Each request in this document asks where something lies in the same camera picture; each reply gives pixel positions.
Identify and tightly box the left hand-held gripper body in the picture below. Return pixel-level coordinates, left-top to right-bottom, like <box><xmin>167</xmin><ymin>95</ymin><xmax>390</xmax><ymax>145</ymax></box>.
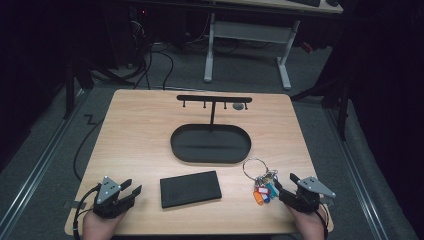
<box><xmin>92</xmin><ymin>175</ymin><xmax>134</xmax><ymax>220</ymax></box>

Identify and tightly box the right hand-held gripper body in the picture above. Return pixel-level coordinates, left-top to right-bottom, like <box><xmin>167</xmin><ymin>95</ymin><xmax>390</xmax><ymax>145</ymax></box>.
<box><xmin>279</xmin><ymin>176</ymin><xmax>337</xmax><ymax>214</ymax></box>

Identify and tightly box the key ring with coloured tags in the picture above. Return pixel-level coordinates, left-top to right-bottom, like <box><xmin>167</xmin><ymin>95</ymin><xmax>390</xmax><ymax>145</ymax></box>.
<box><xmin>242</xmin><ymin>157</ymin><xmax>280</xmax><ymax>207</ymax></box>

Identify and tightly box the black wallet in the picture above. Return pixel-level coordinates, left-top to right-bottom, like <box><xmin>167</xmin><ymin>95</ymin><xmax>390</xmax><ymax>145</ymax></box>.
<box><xmin>159</xmin><ymin>170</ymin><xmax>223</xmax><ymax>210</ymax></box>

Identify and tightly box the black key rack with tray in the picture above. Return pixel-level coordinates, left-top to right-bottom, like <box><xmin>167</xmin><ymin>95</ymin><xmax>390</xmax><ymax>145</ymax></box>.
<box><xmin>170</xmin><ymin>94</ymin><xmax>253</xmax><ymax>165</ymax></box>

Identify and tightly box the person's right hand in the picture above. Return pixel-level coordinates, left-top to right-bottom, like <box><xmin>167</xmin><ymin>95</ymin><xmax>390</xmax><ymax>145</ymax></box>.
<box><xmin>285</xmin><ymin>203</ymin><xmax>330</xmax><ymax>240</ymax></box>

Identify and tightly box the person's left hand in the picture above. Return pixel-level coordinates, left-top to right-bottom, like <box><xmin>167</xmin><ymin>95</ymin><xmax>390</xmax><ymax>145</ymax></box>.
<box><xmin>82</xmin><ymin>210</ymin><xmax>127</xmax><ymax>240</ymax></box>

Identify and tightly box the grey tape strip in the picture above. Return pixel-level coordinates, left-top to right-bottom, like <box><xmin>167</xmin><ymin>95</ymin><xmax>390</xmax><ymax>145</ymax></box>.
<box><xmin>62</xmin><ymin>200</ymin><xmax>87</xmax><ymax>211</ymax></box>

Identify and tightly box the dark metal stand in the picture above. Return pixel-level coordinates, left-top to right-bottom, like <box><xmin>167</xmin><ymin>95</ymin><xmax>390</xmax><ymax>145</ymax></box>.
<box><xmin>289</xmin><ymin>76</ymin><xmax>352</xmax><ymax>142</ymax></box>
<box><xmin>62</xmin><ymin>54</ymin><xmax>134</xmax><ymax>120</ymax></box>

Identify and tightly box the dark equipment with red light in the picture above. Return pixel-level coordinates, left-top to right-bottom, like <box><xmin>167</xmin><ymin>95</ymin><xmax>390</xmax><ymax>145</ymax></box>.
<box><xmin>128</xmin><ymin>5</ymin><xmax>153</xmax><ymax>69</ymax></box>

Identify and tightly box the white-legged desk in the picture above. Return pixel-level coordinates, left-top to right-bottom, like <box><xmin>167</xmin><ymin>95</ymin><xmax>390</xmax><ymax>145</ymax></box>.
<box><xmin>203</xmin><ymin>0</ymin><xmax>345</xmax><ymax>91</ymax></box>

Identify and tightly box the black keyboard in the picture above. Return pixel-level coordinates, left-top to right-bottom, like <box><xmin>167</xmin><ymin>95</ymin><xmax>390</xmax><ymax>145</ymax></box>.
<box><xmin>287</xmin><ymin>0</ymin><xmax>322</xmax><ymax>8</ymax></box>

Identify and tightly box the right hand-held gripper cable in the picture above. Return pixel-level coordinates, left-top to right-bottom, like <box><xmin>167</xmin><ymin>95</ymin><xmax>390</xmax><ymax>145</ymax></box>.
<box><xmin>314</xmin><ymin>199</ymin><xmax>332</xmax><ymax>240</ymax></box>

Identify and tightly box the hand-held gripper cable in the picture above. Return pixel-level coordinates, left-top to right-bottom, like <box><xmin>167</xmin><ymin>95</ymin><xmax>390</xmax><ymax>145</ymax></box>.
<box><xmin>72</xmin><ymin>183</ymin><xmax>103</xmax><ymax>240</ymax></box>
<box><xmin>314</xmin><ymin>199</ymin><xmax>332</xmax><ymax>240</ymax></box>

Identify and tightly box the left hand-held gripper cable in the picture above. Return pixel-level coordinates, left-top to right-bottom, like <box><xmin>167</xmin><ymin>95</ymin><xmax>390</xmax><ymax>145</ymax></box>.
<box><xmin>72</xmin><ymin>183</ymin><xmax>103</xmax><ymax>240</ymax></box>

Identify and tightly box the black floor cable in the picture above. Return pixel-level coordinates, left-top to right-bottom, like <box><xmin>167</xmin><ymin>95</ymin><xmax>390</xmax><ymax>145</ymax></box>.
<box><xmin>72</xmin><ymin>114</ymin><xmax>105</xmax><ymax>183</ymax></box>

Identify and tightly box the metal floor rail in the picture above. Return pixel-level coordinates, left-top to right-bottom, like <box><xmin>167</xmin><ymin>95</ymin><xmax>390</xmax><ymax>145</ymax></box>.
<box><xmin>323</xmin><ymin>107</ymin><xmax>390</xmax><ymax>240</ymax></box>
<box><xmin>0</xmin><ymin>89</ymin><xmax>88</xmax><ymax>234</ymax></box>

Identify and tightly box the bundle of black cables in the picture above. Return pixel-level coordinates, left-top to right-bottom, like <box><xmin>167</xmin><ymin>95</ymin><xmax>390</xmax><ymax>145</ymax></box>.
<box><xmin>130</xmin><ymin>41</ymin><xmax>175</xmax><ymax>91</ymax></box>

